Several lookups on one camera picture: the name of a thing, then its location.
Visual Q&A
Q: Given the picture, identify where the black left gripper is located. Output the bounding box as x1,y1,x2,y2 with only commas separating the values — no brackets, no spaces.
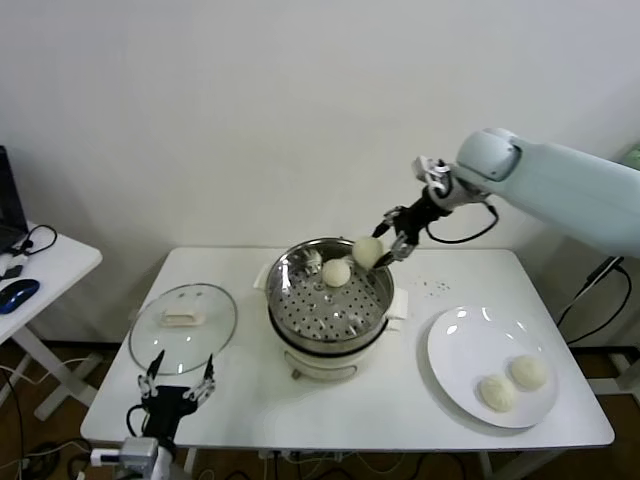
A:
137,349,218,436

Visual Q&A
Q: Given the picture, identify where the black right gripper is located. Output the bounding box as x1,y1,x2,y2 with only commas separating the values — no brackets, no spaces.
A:
370,185,454,271

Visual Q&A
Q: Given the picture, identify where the white steamed baozi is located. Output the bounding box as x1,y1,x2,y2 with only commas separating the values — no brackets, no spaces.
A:
508,354,549,391
478,373,518,414
352,236,386,269
321,259,351,288

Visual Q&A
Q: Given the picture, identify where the stainless steel steamer basket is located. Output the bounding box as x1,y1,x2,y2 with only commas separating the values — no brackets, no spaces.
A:
253,237,411,346

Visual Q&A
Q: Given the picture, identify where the round glass pot lid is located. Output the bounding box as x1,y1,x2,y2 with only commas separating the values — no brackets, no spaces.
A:
127,282,239,377

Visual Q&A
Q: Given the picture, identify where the white power strip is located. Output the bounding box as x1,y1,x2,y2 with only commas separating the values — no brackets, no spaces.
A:
257,449,351,464

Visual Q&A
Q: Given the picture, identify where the large white plate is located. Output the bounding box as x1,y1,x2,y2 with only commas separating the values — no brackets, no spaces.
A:
425,305,561,430

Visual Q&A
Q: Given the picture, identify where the white electric cooking pot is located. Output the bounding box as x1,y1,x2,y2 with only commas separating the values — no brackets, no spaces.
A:
267,304,409,384

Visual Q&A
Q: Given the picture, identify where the white side table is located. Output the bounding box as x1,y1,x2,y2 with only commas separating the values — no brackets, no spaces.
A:
0,221,104,422

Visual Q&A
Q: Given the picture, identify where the blue computer mouse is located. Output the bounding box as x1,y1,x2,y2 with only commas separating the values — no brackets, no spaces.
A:
0,279,40,316

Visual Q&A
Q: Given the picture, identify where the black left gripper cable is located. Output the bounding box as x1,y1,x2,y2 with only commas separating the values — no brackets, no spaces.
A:
126,403,149,439

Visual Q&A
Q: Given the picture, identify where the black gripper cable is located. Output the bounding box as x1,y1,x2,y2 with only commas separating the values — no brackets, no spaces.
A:
126,403,149,439
424,202,500,245

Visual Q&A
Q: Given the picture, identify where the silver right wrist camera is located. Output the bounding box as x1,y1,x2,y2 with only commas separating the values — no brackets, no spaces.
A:
411,155,454,194

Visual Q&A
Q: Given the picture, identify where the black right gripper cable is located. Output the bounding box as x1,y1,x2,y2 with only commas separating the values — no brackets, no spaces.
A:
424,202,500,245

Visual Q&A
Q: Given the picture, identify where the white floor cable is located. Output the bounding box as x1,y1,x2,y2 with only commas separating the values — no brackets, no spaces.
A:
0,357,99,386

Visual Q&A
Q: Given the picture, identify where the black floor cable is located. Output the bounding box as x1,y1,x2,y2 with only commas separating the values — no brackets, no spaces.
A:
0,369,26,480

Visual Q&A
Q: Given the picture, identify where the black looped cable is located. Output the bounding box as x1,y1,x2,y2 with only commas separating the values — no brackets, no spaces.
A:
8,224,58,259

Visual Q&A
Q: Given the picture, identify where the black wall power cable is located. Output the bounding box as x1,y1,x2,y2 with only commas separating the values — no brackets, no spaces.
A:
556,254,632,347

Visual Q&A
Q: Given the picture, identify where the white metal floor frame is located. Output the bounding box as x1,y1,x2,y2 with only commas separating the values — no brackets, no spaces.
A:
587,349,640,396

